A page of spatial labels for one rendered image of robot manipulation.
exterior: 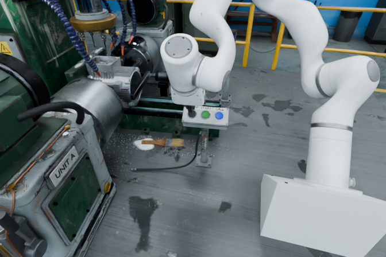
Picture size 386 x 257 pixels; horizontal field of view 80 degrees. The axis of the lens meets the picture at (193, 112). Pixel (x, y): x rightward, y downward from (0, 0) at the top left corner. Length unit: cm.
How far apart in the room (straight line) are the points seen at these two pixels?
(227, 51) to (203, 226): 58
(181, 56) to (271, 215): 53
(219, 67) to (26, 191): 48
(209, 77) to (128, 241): 59
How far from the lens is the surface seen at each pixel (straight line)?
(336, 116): 84
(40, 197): 64
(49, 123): 74
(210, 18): 60
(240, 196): 94
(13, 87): 62
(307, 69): 89
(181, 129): 115
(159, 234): 85
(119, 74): 112
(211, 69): 52
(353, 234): 84
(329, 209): 74
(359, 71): 83
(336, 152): 82
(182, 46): 51
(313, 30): 83
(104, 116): 86
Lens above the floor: 156
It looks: 35 degrees down
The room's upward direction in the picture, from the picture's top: straight up
